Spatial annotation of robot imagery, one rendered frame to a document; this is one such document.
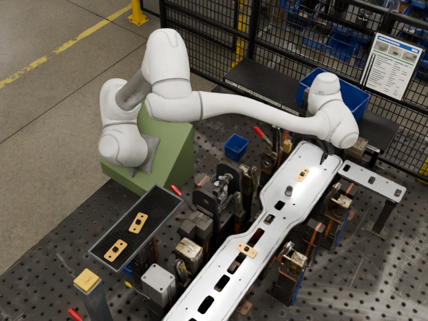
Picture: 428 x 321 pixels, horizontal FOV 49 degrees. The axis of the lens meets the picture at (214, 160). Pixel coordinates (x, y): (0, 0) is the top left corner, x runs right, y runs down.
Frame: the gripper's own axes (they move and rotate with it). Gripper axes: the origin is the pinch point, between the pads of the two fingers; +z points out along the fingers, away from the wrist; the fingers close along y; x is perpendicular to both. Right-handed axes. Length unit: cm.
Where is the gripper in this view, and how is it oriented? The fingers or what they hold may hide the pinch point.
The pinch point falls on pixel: (307, 153)
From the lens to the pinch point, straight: 200.4
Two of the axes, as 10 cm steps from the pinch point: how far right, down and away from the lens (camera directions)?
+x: 5.7, -6.1, 5.5
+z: -0.2, 6.5, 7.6
